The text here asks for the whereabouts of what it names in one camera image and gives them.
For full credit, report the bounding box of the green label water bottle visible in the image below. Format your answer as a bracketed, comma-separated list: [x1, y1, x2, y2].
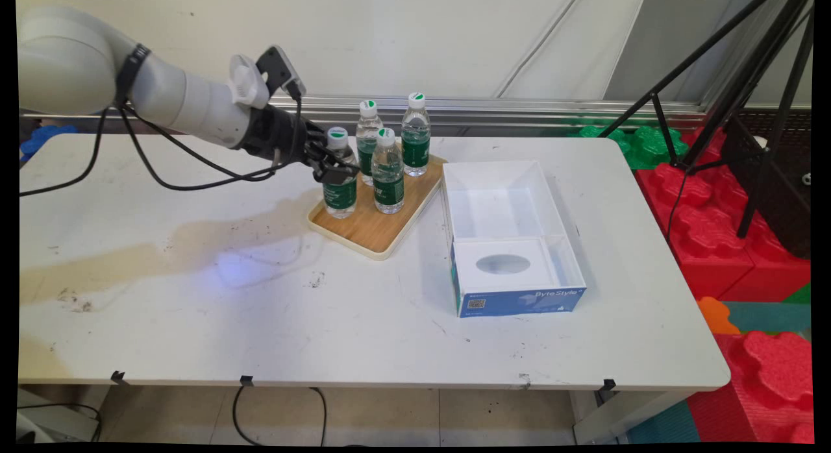
[371, 127, 405, 214]
[355, 100, 384, 186]
[322, 127, 359, 219]
[401, 92, 432, 177]

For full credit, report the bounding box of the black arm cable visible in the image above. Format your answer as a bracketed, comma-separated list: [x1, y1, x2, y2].
[19, 83, 307, 198]

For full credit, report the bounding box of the teal foam mat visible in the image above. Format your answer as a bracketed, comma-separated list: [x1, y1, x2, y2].
[722, 301, 812, 338]

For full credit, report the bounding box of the aluminium wall rail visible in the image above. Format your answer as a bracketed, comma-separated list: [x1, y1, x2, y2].
[18, 93, 710, 128]

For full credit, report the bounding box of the green foam block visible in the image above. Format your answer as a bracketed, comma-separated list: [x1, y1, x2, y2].
[570, 123, 690, 171]

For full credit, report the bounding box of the white table leg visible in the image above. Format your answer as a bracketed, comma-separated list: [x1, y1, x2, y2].
[571, 389, 697, 446]

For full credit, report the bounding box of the black cable under table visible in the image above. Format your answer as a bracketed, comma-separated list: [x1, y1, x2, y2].
[232, 386, 328, 447]

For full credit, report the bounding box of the red foam block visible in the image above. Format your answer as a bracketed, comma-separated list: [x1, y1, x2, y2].
[635, 161, 758, 302]
[687, 330, 815, 445]
[678, 125, 812, 303]

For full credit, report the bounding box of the blue foam block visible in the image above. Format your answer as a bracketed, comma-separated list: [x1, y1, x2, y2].
[19, 124, 80, 163]

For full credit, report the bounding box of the white blue cardboard box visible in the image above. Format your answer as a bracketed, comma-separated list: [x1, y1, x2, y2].
[441, 160, 588, 319]

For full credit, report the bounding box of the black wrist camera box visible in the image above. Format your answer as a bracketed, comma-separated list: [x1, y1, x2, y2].
[255, 45, 308, 102]

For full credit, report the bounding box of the wooden tray with cream rim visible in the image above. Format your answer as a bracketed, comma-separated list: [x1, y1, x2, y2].
[307, 153, 449, 261]

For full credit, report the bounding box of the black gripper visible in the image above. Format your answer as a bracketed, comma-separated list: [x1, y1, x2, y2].
[236, 105, 362, 185]

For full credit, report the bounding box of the orange foam piece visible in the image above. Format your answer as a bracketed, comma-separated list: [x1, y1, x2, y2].
[697, 296, 741, 336]

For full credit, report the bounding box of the white ribbed camera mount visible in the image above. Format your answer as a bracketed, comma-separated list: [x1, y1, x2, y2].
[227, 54, 271, 110]

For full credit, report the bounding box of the black tripod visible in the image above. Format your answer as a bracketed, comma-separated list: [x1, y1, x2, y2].
[597, 0, 816, 239]

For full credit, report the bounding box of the black panel board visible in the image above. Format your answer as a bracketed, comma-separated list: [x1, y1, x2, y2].
[719, 112, 812, 259]

